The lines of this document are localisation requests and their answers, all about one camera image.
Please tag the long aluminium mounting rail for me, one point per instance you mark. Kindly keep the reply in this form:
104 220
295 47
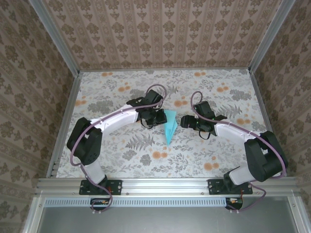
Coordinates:
165 185

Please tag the aluminium frame post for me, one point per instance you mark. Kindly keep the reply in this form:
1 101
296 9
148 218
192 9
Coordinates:
56 36
270 36

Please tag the aluminium side rail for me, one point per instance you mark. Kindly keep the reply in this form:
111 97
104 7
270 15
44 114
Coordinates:
73 92
264 109

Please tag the small black connector board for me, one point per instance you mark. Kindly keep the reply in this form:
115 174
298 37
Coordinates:
234 202
100 202

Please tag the grey metal shelf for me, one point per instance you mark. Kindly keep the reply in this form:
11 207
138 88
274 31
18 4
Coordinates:
158 221

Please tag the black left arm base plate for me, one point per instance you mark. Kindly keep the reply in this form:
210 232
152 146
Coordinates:
116 187

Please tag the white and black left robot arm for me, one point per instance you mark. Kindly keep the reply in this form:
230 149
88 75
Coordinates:
116 117

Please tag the teal cloth piece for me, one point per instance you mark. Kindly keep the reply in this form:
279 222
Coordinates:
170 128

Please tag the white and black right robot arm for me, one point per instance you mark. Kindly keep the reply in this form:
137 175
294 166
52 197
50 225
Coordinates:
230 128

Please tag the floral tablecloth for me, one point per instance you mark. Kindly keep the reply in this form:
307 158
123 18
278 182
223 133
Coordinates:
145 80

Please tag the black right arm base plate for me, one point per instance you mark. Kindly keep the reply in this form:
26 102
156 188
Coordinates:
215 187

